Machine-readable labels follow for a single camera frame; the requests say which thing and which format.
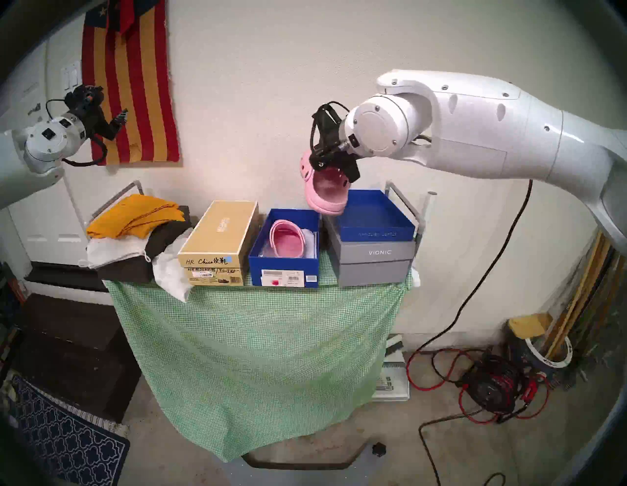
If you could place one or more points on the green checkered tablecloth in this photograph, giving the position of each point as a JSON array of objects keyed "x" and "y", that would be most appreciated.
[{"x": 254, "y": 352}]

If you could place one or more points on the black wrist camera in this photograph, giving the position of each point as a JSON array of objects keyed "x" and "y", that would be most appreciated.
[
  {"x": 88, "y": 95},
  {"x": 325, "y": 117}
]

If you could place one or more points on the pink clog shoe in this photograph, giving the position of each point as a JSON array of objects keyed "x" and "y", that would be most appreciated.
[
  {"x": 286, "y": 240},
  {"x": 325, "y": 193}
]

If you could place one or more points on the white flat labelled box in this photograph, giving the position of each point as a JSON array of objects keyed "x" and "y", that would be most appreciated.
[{"x": 392, "y": 384}]

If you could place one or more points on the dark brown shoe box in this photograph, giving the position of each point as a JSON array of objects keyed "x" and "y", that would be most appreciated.
[{"x": 130, "y": 272}]

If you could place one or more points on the blue shoe box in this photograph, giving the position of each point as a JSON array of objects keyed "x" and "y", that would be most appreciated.
[{"x": 284, "y": 269}]

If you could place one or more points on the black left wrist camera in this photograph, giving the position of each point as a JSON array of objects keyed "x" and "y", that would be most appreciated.
[{"x": 88, "y": 95}]

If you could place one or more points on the white plastic tube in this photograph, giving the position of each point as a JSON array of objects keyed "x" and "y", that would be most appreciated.
[{"x": 428, "y": 210}]

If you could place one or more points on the white crumpled cloth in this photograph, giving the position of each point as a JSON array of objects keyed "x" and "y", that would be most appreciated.
[{"x": 171, "y": 274}]

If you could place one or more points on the orange folded cloth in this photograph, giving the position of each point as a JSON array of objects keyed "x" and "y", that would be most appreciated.
[{"x": 132, "y": 215}]

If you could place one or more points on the white light switch plate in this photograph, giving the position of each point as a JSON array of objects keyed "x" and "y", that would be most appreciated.
[{"x": 72, "y": 76}]

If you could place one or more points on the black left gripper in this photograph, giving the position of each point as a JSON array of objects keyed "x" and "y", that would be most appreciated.
[{"x": 95, "y": 120}]

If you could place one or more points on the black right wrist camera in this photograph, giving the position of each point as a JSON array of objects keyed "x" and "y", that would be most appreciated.
[{"x": 325, "y": 117}]

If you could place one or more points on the red yellow striped flag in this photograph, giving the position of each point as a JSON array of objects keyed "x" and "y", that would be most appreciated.
[{"x": 147, "y": 73}]

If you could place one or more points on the white panel door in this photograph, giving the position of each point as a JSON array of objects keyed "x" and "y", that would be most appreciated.
[{"x": 39, "y": 230}]

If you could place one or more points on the tan shoe box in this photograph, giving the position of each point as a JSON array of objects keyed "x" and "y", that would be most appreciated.
[{"x": 220, "y": 228}]

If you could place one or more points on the black star knob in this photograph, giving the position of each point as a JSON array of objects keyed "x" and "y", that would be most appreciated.
[{"x": 379, "y": 449}]

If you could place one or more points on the dark curved base bar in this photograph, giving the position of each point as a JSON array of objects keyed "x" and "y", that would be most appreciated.
[{"x": 299, "y": 465}]

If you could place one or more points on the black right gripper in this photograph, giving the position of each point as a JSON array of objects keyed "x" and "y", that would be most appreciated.
[{"x": 333, "y": 134}]

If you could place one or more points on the blue patterned rug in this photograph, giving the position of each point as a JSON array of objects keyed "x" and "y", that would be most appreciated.
[{"x": 63, "y": 446}]

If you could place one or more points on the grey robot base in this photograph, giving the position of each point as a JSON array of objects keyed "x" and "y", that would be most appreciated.
[{"x": 303, "y": 477}]

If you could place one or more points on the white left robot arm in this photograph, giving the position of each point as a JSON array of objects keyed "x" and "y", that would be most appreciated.
[{"x": 29, "y": 147}]

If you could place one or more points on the dark wooden step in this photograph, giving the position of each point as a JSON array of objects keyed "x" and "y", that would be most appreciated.
[{"x": 68, "y": 348}]

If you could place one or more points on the blue white ceramic pot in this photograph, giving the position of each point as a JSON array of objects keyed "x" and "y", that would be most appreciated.
[{"x": 521, "y": 355}]

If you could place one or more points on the wooden sticks bundle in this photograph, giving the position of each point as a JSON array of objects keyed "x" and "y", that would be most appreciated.
[{"x": 583, "y": 294}]

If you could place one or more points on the black door sill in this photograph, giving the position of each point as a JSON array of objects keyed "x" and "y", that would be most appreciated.
[{"x": 63, "y": 277}]

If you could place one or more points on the blue shoe box lid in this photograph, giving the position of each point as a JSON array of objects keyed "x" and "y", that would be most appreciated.
[{"x": 377, "y": 215}]

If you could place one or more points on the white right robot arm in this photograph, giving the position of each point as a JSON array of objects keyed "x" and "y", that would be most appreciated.
[{"x": 490, "y": 127}]

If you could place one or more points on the grey Vionic shoe box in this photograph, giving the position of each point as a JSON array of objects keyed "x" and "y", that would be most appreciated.
[{"x": 372, "y": 267}]

